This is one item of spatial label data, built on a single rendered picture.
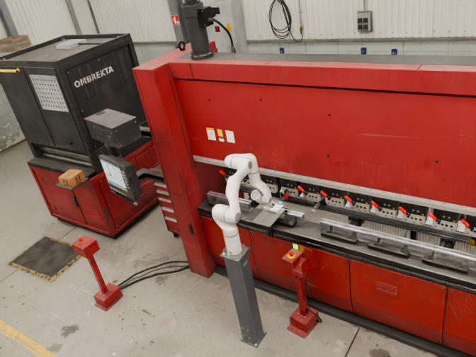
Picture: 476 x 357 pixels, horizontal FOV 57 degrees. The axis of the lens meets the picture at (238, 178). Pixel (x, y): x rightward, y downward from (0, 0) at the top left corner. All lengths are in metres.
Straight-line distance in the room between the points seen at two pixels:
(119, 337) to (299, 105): 2.79
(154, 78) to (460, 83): 2.26
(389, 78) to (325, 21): 5.03
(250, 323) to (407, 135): 2.02
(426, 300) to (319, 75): 1.84
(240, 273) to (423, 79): 1.92
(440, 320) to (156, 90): 2.86
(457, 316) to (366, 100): 1.71
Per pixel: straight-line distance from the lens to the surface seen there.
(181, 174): 4.09
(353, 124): 3.11
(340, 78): 3.00
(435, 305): 3.66
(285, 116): 3.34
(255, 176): 3.44
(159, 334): 4.47
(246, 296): 3.69
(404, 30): 7.44
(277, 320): 4.28
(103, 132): 3.90
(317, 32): 7.92
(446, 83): 2.82
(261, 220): 3.76
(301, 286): 3.87
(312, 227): 3.83
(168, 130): 3.90
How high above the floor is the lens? 3.20
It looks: 30 degrees down
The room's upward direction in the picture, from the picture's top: 11 degrees counter-clockwise
